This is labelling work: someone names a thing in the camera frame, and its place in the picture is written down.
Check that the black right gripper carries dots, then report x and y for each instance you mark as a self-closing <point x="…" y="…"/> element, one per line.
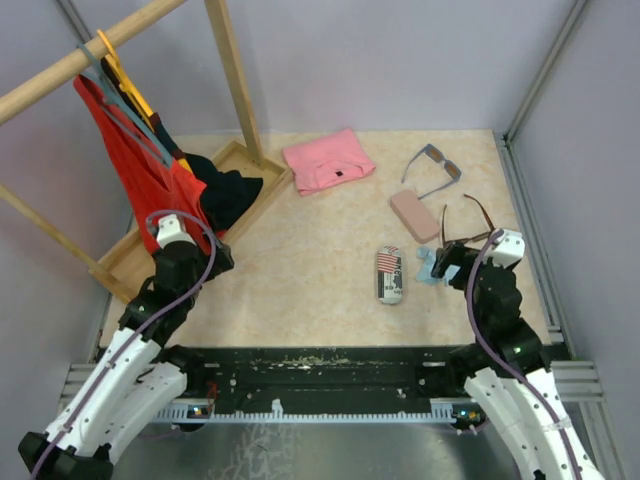
<point x="457" y="254"/>

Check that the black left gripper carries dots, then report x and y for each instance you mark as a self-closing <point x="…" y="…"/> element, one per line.
<point x="222" y="261"/>

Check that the light blue cleaning cloth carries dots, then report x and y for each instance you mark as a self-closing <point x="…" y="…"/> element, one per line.
<point x="424" y="274"/>

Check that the pink glasses case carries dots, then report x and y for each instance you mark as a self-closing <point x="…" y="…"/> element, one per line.
<point x="415" y="216"/>

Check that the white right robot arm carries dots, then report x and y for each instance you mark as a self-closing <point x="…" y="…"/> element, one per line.
<point x="506" y="369"/>

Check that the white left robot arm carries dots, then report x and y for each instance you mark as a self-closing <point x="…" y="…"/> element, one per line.
<point x="137" y="375"/>

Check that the tortoiseshell brown sunglasses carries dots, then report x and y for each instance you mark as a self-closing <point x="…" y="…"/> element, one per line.
<point x="471" y="223"/>

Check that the dark navy garment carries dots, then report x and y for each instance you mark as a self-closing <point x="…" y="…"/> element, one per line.
<point x="227" y="195"/>

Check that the flag newspaper print glasses case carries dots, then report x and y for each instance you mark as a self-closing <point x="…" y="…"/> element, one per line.
<point x="390" y="277"/>

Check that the red hanging shirt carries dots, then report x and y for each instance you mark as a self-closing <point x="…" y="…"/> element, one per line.
<point x="149" y="185"/>

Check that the folded pink shirt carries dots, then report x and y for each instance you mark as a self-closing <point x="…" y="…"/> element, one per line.
<point x="327" y="162"/>

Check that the yellow hanger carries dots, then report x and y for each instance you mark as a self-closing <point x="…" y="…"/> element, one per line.
<point x="127" y="85"/>

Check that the grey blue hanger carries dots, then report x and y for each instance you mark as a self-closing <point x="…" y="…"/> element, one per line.
<point x="141" y="133"/>

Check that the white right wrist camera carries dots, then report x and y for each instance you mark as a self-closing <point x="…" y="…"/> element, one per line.
<point x="507" y="250"/>

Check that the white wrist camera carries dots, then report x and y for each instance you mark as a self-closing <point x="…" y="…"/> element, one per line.
<point x="507" y="250"/>
<point x="171" y="229"/>

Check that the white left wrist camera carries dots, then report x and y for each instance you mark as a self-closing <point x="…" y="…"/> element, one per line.
<point x="171" y="229"/>

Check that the grey blue frame sunglasses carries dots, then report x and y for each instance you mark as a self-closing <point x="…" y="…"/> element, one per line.
<point x="434" y="156"/>

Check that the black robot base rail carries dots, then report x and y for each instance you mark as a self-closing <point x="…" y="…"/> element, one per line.
<point x="324" y="385"/>

